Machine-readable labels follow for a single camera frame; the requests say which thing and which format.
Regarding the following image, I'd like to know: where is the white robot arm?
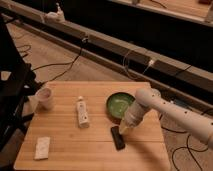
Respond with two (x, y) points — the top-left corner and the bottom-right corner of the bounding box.
(119, 89), (213, 149)

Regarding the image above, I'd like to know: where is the green bowl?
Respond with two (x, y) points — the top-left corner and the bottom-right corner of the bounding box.
(106, 92), (135, 119)

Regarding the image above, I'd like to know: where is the white paper cup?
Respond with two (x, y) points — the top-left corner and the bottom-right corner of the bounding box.
(35, 88), (54, 110)

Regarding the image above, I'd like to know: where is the black cable right floor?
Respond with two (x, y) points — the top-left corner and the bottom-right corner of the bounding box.
(159, 106), (213, 171)

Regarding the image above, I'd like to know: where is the white object on rail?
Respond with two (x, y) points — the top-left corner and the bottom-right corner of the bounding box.
(45, 4), (65, 22)

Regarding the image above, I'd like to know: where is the black equipment stand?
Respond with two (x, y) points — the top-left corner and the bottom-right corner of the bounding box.
(0, 14), (41, 152)

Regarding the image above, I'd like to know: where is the black cable on floor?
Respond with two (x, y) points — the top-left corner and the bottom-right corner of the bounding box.
(16, 37), (88, 83)

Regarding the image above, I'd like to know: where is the black eraser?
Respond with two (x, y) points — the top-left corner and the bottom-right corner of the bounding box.
(111, 126), (125, 150)

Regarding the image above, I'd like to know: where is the white tube bottle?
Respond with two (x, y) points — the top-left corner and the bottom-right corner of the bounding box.
(77, 96), (90, 128)

